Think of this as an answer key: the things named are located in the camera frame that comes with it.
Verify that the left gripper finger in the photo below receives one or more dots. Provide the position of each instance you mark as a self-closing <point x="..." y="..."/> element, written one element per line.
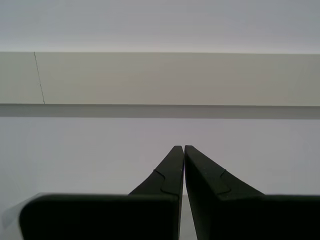
<point x="105" y="217"/>
<point x="245" y="217"/>

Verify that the beige wall panel board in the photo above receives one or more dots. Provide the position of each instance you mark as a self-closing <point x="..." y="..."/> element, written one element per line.
<point x="160" y="77"/>

